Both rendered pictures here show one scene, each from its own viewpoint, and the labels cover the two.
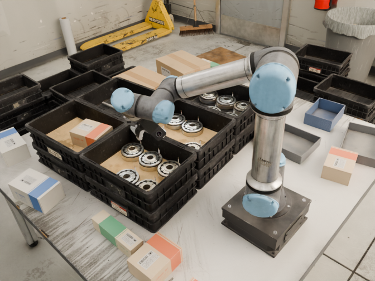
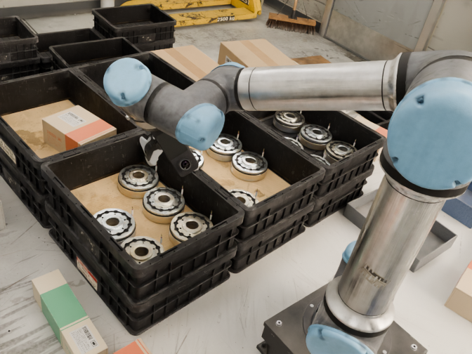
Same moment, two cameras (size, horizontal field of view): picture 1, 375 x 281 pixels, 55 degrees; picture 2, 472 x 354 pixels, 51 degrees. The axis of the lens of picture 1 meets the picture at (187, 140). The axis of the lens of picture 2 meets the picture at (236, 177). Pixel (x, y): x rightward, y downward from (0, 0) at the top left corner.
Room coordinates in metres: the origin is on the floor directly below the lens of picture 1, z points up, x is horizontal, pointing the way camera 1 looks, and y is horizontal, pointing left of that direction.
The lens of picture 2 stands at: (0.32, -0.01, 1.66)
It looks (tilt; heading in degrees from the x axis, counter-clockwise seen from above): 37 degrees down; 1
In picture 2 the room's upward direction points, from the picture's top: 11 degrees clockwise
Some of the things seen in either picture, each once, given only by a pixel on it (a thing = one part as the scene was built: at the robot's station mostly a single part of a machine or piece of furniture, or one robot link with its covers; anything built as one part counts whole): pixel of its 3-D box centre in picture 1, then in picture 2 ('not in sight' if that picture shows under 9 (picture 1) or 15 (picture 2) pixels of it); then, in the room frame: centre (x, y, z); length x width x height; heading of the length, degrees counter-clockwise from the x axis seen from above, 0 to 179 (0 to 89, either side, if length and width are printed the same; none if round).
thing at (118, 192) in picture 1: (139, 165); (140, 208); (1.17, 0.21, 0.87); 0.40 x 0.30 x 0.11; 51
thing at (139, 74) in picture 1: (143, 90); (187, 83); (1.99, 0.26, 0.78); 0.30 x 0.22 x 0.16; 45
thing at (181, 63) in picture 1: (183, 72); (258, 73); (2.20, 0.01, 0.78); 0.30 x 0.22 x 0.16; 37
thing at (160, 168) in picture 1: (169, 168); (192, 227); (1.15, 0.08, 0.86); 0.10 x 0.10 x 0.01
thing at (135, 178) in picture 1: (126, 177); (112, 223); (1.11, 0.26, 0.86); 0.10 x 0.10 x 0.01
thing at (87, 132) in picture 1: (92, 135); (79, 135); (1.41, 0.45, 0.87); 0.16 x 0.12 x 0.07; 60
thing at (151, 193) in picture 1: (138, 156); (141, 192); (1.17, 0.21, 0.92); 0.40 x 0.30 x 0.02; 51
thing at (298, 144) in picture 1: (287, 140); (399, 225); (1.48, -0.51, 0.73); 0.27 x 0.20 x 0.05; 45
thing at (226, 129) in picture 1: (182, 122); (235, 153); (1.40, 0.02, 0.92); 0.40 x 0.30 x 0.02; 51
